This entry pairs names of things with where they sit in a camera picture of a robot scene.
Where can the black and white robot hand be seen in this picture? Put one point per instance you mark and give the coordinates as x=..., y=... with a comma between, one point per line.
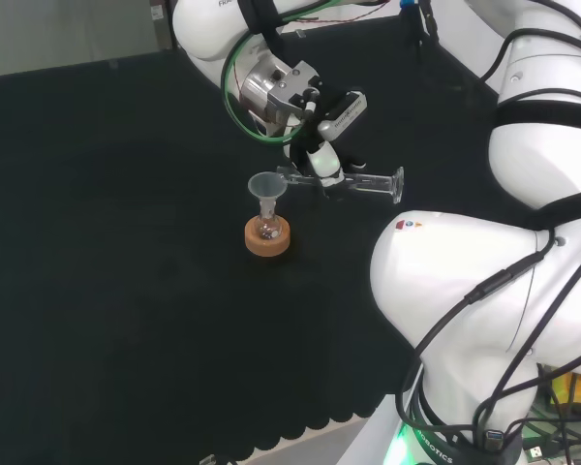
x=325, y=162

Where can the clear glass graduated cylinder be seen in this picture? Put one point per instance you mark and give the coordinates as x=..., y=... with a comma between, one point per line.
x=373, y=181

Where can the small glass round-bottom flask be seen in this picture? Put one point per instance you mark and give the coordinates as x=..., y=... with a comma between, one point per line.
x=268, y=227

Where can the clear plastic funnel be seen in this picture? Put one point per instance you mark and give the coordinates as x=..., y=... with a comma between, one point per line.
x=267, y=189

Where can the brown cardboard box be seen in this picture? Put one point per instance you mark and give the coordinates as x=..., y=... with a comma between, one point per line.
x=161, y=24

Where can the black cloth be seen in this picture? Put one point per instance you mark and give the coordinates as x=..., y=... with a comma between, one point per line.
x=126, y=242

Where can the black plug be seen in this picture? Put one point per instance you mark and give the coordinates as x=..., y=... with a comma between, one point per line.
x=535, y=451

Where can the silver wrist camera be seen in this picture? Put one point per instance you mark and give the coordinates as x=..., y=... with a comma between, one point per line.
x=344, y=114

